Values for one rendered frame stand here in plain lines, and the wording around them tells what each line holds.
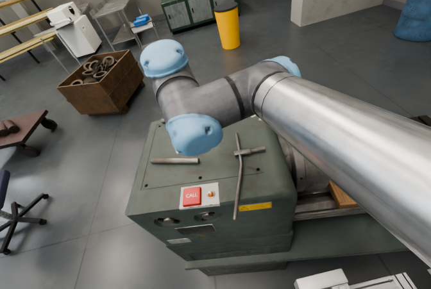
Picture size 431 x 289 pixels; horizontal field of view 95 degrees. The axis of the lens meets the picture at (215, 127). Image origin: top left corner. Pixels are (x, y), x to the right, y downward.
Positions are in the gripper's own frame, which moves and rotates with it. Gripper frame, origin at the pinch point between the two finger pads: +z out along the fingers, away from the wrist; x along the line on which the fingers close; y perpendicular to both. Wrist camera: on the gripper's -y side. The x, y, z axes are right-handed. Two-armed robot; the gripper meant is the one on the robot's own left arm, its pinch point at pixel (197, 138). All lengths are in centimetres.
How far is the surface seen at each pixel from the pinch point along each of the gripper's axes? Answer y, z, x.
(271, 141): 2.3, 15.4, 26.2
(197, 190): 12.5, 11.9, -5.3
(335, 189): 23, 45, 53
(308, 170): 15.8, 20.5, 35.8
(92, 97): -211, 161, -144
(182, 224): 19.1, 25.8, -15.6
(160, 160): -4.5, 16.1, -17.4
